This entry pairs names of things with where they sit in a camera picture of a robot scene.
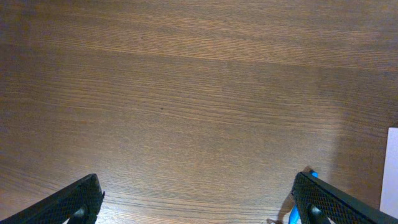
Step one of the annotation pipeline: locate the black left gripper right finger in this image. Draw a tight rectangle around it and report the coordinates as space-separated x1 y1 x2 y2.
292 172 397 224

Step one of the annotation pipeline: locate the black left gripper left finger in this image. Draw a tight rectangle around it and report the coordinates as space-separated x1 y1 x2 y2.
1 174 105 224

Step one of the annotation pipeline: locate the pink open cardboard box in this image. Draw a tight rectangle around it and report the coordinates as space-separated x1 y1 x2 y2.
379 128 398 218

